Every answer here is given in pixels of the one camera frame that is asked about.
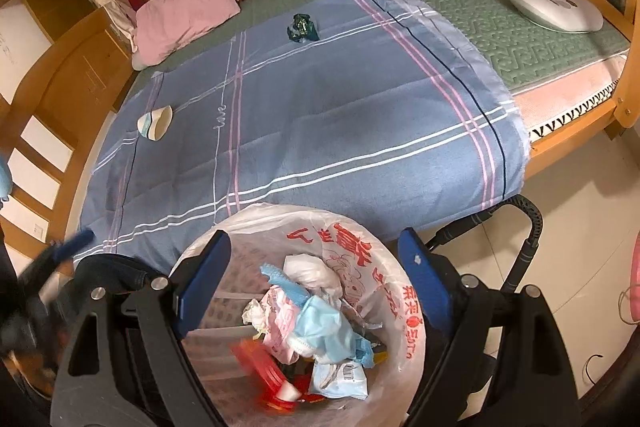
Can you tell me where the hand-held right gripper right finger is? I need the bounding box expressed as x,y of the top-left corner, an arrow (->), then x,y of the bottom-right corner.
397,227 -> 583,427

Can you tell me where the pink pillow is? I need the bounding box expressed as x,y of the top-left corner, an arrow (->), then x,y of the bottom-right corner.
131,0 -> 242,70

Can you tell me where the white barcode packet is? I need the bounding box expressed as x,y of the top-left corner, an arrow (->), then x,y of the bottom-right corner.
307,359 -> 368,400

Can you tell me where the black cable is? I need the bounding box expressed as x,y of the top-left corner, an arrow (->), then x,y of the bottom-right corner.
425,194 -> 544,295

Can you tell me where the trash bin with white bag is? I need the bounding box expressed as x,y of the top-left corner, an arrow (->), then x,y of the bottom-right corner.
170,203 -> 428,427

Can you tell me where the pink bed pad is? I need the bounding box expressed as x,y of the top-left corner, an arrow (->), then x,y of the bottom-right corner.
512,57 -> 631,128

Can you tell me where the blue striped blanket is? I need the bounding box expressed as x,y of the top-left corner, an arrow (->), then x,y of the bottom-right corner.
80,0 -> 531,258

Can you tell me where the white zigzag-print mattress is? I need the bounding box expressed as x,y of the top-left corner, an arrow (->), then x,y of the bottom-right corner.
527,89 -> 621,142

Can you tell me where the white curved device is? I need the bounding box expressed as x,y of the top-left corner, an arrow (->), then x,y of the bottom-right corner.
507,0 -> 605,34

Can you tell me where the dark green wrapper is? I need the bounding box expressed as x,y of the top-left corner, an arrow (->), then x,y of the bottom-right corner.
286,13 -> 319,42

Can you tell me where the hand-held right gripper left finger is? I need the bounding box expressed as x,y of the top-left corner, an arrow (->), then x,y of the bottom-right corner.
50,229 -> 233,427

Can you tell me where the white blue paper cup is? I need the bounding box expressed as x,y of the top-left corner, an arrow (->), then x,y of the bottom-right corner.
137,105 -> 173,142

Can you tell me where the pink white wrapper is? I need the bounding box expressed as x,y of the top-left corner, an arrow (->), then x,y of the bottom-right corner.
242,284 -> 306,358

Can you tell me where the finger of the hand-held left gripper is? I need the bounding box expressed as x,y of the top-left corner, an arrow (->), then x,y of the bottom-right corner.
52,228 -> 96,263

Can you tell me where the green quilted bed mat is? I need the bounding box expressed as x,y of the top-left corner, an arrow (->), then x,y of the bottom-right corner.
117,0 -> 631,118

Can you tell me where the blue paper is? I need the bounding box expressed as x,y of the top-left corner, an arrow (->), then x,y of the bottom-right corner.
260,263 -> 311,305

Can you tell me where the wooden bed frame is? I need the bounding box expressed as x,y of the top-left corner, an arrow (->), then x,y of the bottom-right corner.
0,0 -> 640,258

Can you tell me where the red snack wrapper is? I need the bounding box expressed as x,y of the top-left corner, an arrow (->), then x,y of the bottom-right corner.
230,339 -> 326,410

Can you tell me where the white lattice trash bin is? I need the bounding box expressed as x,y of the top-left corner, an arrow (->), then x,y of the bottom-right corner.
172,227 -> 426,427

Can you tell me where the light blue face mask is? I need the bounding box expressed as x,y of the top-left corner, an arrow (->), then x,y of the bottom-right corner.
292,296 -> 373,365

